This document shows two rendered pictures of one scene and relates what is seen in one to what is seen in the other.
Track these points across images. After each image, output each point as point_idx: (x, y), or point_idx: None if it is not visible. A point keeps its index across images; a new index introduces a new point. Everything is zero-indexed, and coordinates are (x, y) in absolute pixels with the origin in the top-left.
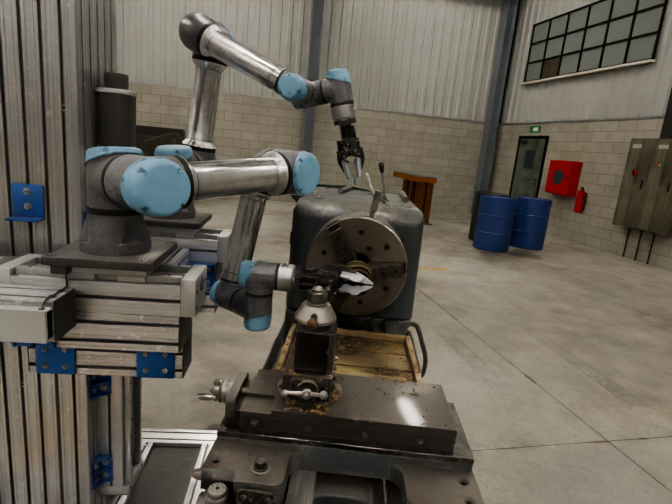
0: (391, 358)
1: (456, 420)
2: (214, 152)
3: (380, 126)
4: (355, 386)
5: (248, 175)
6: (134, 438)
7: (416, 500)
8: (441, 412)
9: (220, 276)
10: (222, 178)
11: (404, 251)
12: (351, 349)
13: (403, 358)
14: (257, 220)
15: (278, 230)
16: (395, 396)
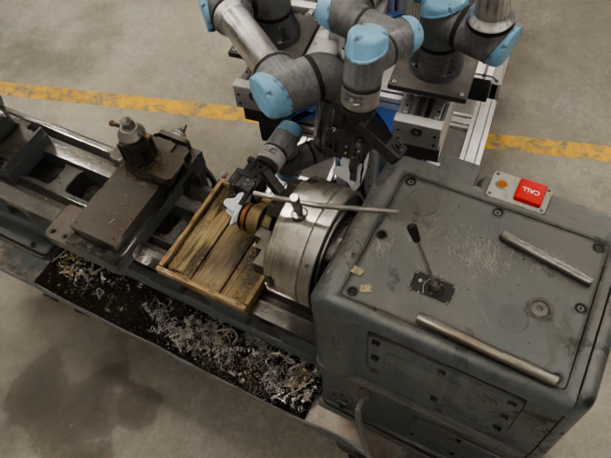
0: (218, 276)
1: (97, 253)
2: (481, 36)
3: None
4: (138, 193)
5: (240, 50)
6: (366, 182)
7: (68, 207)
8: (87, 226)
9: (424, 156)
10: (229, 35)
11: (264, 263)
12: (247, 251)
13: (214, 287)
14: (317, 109)
15: None
16: (115, 210)
